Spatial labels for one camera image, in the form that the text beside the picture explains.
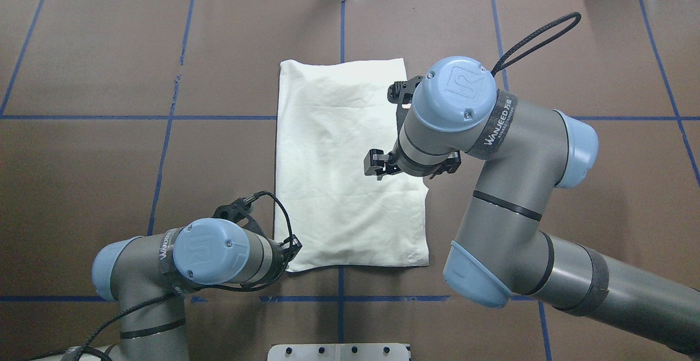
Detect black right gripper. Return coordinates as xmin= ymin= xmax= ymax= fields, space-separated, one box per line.
xmin=364 ymin=148 xmax=462 ymax=180

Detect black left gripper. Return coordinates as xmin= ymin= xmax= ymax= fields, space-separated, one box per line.
xmin=265 ymin=234 xmax=302 ymax=283

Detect cream long-sleeve cat shirt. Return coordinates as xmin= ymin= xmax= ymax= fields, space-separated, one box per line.
xmin=275 ymin=59 xmax=429 ymax=273

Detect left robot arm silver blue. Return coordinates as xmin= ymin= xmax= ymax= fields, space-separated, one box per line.
xmin=35 ymin=218 xmax=302 ymax=360

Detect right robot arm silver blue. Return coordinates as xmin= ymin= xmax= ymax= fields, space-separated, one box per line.
xmin=364 ymin=56 xmax=699 ymax=360

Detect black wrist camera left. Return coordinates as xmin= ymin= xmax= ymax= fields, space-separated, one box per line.
xmin=212 ymin=196 xmax=255 ymax=223

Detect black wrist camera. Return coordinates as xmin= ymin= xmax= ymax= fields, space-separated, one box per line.
xmin=387 ymin=76 xmax=423 ymax=105
xmin=212 ymin=196 xmax=255 ymax=223

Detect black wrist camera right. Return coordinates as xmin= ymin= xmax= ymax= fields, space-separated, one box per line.
xmin=387 ymin=76 xmax=423 ymax=105

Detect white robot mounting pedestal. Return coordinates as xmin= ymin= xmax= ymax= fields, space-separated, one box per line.
xmin=267 ymin=342 xmax=412 ymax=360

